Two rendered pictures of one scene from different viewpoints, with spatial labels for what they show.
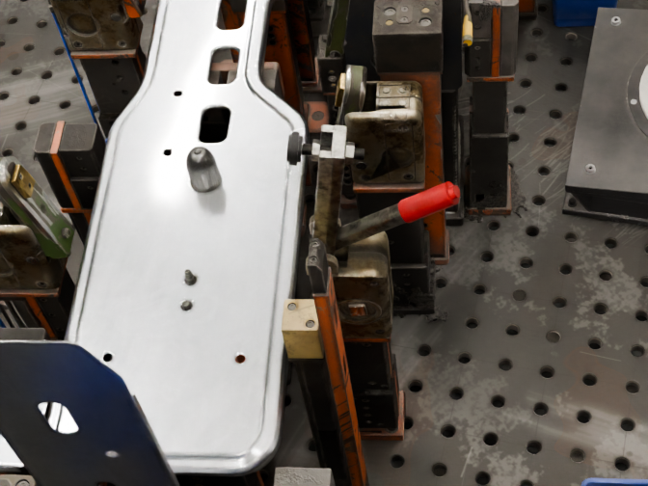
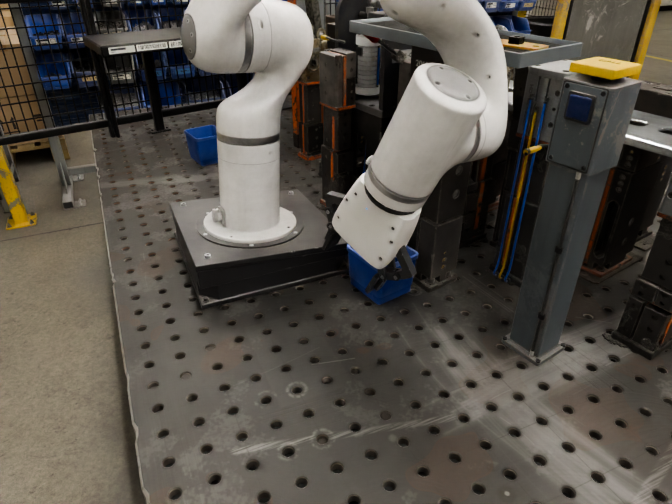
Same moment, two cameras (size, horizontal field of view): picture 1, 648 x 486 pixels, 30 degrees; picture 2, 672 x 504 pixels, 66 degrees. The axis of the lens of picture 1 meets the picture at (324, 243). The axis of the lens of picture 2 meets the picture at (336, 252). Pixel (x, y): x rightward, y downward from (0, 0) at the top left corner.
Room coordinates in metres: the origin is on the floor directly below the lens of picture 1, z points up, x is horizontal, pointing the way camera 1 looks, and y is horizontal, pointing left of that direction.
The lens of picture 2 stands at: (1.76, -1.11, 1.29)
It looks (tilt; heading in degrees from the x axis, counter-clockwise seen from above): 31 degrees down; 133
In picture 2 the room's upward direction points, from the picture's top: straight up
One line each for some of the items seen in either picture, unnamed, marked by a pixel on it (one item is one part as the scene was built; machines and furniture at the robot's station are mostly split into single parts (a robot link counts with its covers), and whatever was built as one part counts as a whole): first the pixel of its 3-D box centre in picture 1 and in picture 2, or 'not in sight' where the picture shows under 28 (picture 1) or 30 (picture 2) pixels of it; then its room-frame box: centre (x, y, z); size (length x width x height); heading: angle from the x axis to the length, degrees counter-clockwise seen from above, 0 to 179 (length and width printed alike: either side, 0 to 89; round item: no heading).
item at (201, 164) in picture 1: (202, 170); not in sight; (0.81, 0.11, 1.02); 0.03 x 0.03 x 0.07
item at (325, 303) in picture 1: (343, 395); (294, 68); (0.55, 0.01, 0.95); 0.03 x 0.01 x 0.50; 168
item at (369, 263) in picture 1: (364, 343); (310, 100); (0.65, -0.02, 0.88); 0.07 x 0.06 x 0.35; 78
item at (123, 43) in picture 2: not in sight; (231, 32); (0.22, 0.03, 1.02); 0.90 x 0.22 x 0.03; 78
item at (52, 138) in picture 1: (97, 215); not in sight; (0.91, 0.26, 0.84); 0.11 x 0.08 x 0.29; 78
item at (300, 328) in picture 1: (321, 406); not in sight; (0.58, 0.03, 0.88); 0.04 x 0.04 x 0.36; 78
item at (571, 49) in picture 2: not in sight; (452, 36); (1.30, -0.34, 1.16); 0.37 x 0.14 x 0.02; 168
